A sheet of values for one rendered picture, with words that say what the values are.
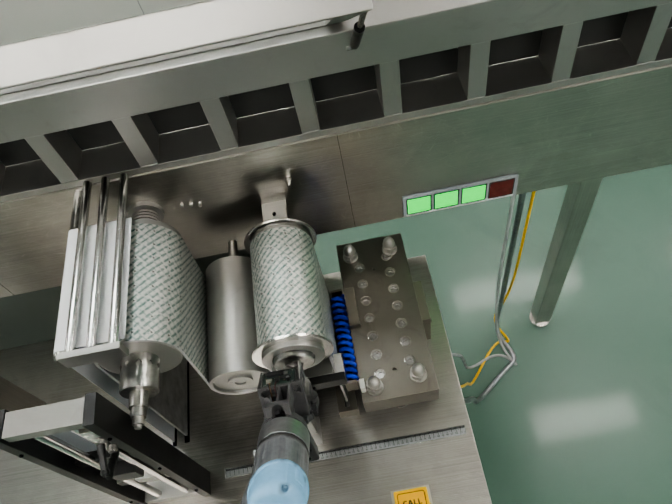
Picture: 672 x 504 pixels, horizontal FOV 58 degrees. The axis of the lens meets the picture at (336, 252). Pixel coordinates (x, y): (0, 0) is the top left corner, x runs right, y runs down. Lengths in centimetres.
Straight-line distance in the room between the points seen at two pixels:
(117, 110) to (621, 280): 211
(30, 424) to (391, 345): 71
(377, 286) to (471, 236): 134
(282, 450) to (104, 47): 55
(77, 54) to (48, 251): 93
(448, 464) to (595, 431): 110
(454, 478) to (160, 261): 75
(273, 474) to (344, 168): 63
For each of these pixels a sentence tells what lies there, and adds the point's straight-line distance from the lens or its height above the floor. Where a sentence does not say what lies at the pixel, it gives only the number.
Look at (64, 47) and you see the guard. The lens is 51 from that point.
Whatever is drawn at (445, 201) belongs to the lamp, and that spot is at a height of 118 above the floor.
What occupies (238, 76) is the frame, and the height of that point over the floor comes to 161.
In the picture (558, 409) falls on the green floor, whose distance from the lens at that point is 240.
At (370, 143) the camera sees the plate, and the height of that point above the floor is 140.
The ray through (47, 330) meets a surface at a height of 95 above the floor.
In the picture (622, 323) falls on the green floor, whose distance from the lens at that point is 259.
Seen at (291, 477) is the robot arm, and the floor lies 148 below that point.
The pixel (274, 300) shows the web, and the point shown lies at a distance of 109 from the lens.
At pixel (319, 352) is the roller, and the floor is 126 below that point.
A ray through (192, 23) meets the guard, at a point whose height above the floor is 198.
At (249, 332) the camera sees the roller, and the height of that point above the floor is 122.
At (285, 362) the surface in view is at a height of 127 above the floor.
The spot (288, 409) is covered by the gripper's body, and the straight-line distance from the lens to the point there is 91.
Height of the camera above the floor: 225
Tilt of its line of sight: 57 degrees down
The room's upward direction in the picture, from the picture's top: 15 degrees counter-clockwise
